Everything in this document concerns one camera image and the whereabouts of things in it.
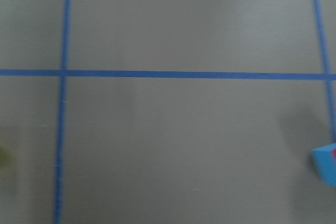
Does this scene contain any blue wooden cube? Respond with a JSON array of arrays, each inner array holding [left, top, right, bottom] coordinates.
[[311, 143, 335, 187]]

